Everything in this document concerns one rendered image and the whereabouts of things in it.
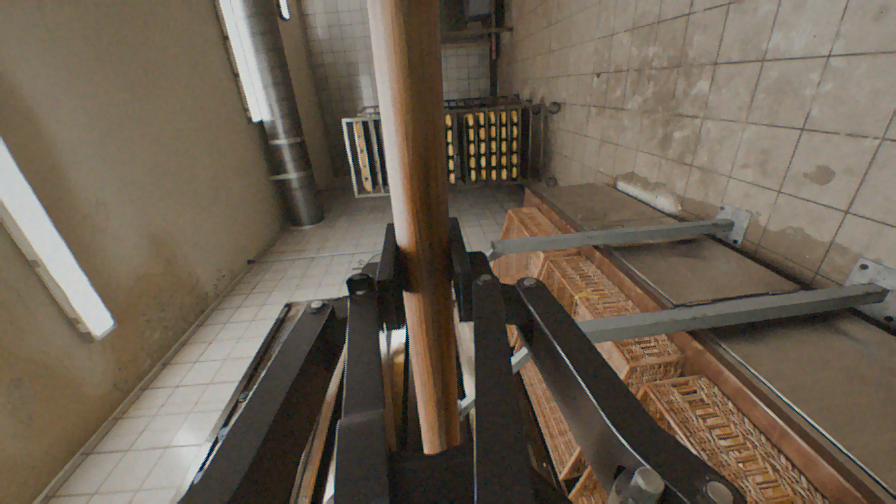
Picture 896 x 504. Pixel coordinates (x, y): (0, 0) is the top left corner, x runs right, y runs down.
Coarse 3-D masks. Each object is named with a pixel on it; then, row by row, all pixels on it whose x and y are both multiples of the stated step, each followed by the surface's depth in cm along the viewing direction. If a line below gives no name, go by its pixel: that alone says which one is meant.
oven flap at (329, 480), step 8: (336, 416) 128; (336, 424) 125; (336, 432) 121; (328, 448) 116; (328, 456) 113; (328, 464) 111; (328, 472) 108; (320, 480) 106; (328, 480) 105; (320, 488) 104; (328, 488) 103; (320, 496) 101; (328, 496) 100
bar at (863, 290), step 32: (672, 224) 121; (704, 224) 119; (736, 224) 119; (832, 288) 79; (864, 288) 78; (608, 320) 75; (640, 320) 74; (672, 320) 73; (704, 320) 74; (736, 320) 75
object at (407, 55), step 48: (384, 0) 12; (432, 0) 13; (384, 48) 13; (432, 48) 13; (384, 96) 14; (432, 96) 14; (384, 144) 15; (432, 144) 15; (432, 192) 16; (432, 240) 17; (432, 288) 18; (432, 336) 19; (432, 384) 21; (432, 432) 23
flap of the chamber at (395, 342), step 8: (392, 336) 143; (400, 336) 159; (392, 344) 140; (400, 344) 155; (392, 352) 137; (400, 352) 151; (392, 360) 134; (400, 360) 148; (392, 368) 131; (400, 368) 144; (392, 376) 128; (400, 376) 141; (392, 384) 126; (400, 384) 138; (392, 392) 123; (400, 392) 135; (392, 400) 121; (400, 400) 132; (400, 408) 129; (400, 416) 126; (400, 424) 123; (400, 432) 121; (400, 440) 118; (400, 448) 116
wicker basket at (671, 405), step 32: (672, 384) 70; (704, 384) 69; (672, 416) 63; (704, 416) 63; (736, 416) 62; (704, 448) 57; (736, 448) 56; (768, 448) 56; (736, 480) 52; (768, 480) 51; (800, 480) 50
